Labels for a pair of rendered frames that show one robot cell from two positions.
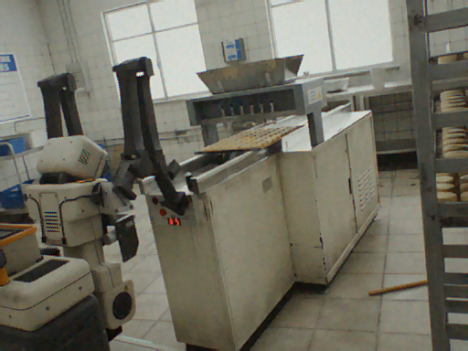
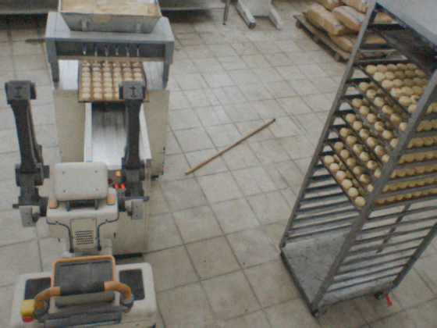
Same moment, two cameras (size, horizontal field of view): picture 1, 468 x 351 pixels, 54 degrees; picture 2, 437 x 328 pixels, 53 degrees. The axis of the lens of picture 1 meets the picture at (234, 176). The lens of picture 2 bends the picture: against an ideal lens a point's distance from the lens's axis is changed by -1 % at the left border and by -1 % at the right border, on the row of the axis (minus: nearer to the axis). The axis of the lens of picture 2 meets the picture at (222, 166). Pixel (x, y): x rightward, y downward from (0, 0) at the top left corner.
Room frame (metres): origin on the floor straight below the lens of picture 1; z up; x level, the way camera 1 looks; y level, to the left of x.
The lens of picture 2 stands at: (0.51, 1.23, 2.38)
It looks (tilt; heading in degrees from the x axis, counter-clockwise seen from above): 41 degrees down; 307
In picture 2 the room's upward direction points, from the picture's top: 11 degrees clockwise
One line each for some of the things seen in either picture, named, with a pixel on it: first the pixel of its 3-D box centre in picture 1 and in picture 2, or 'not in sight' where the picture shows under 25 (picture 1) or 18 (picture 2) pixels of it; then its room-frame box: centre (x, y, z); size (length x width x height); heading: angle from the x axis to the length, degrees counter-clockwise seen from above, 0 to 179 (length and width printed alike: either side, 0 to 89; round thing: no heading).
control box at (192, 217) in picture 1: (174, 208); (119, 176); (1.88, 0.28, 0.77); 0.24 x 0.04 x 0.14; 58
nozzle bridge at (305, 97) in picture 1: (257, 118); (111, 51); (2.62, -0.19, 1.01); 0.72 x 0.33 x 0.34; 58
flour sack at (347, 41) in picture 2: not in sight; (358, 38); (2.70, -3.89, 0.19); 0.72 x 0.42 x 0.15; 72
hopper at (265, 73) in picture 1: (250, 75); (110, 15); (2.62, -0.19, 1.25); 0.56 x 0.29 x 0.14; 58
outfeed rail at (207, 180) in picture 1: (292, 135); (133, 62); (2.64, -0.37, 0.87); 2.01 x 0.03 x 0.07; 148
